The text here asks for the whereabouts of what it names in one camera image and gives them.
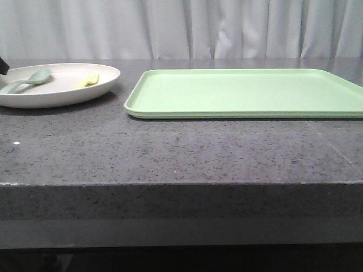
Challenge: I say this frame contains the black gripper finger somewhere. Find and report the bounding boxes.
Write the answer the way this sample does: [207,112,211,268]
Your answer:
[0,57,10,75]

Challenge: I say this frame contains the beige round plate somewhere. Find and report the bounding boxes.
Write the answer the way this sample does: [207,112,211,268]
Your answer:
[1,63,120,109]

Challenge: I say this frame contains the yellow plastic fork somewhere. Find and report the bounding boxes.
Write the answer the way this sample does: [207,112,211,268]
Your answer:
[74,73,99,89]

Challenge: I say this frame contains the mint green spoon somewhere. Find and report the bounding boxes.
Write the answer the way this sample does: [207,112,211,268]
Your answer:
[1,69,51,94]

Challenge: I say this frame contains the white curtain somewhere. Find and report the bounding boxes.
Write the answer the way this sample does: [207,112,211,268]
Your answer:
[1,1,362,59]

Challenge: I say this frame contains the light green tray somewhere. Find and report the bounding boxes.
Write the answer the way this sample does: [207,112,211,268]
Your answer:
[124,69,362,119]

